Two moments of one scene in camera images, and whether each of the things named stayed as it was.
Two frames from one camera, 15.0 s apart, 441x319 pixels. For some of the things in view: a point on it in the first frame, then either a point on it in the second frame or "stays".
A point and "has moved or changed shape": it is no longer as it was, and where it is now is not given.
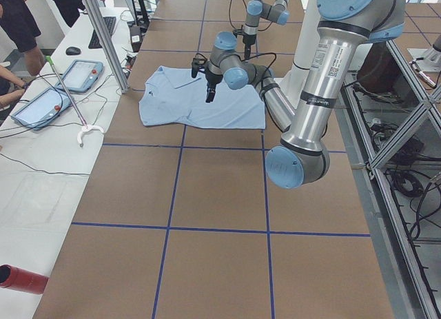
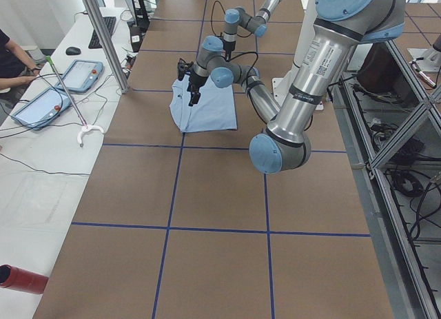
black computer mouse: [72, 50] stays
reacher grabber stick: [87, 127] stays
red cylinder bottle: [14, 278] stays
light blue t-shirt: [172, 96] has moved or changed shape
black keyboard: [109, 22] stays
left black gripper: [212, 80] to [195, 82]
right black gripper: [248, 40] to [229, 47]
